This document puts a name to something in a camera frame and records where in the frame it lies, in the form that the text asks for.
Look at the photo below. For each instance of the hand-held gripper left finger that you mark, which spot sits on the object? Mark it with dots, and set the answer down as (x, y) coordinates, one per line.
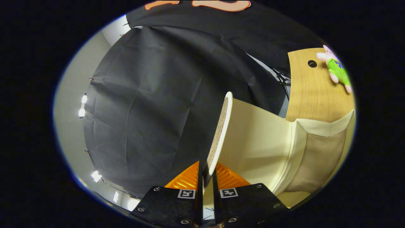
(200, 205)

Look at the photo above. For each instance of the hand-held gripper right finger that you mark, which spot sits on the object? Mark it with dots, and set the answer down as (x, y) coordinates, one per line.
(215, 202)

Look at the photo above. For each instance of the beige fabric storage box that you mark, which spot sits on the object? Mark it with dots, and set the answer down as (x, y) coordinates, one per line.
(253, 142)

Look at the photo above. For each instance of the black backdrop cloth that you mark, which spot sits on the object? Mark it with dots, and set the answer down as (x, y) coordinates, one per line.
(158, 110)

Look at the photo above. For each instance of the black tripod stand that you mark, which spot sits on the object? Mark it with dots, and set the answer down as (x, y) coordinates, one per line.
(282, 79)

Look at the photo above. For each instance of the pink starfish plush toy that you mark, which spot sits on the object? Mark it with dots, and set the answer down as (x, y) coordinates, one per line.
(338, 71)

